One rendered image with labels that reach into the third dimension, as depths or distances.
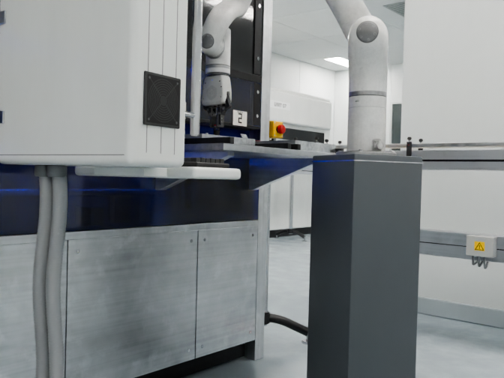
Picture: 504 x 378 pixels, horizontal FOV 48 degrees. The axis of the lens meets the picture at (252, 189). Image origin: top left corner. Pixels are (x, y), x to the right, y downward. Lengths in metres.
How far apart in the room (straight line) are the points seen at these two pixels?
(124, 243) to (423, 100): 2.19
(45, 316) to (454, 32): 2.75
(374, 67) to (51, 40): 0.93
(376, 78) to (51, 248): 1.06
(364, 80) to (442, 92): 1.74
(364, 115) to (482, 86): 1.71
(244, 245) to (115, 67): 1.25
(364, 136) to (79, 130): 0.87
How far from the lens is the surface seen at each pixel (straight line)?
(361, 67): 1.81
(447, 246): 2.84
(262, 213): 2.43
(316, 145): 2.08
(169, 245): 2.06
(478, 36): 3.51
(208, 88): 1.95
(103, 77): 1.31
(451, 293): 3.50
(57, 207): 1.50
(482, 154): 2.76
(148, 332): 2.06
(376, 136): 1.80
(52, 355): 1.57
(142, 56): 1.27
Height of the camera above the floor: 0.78
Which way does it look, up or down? 1 degrees down
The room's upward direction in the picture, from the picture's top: 1 degrees clockwise
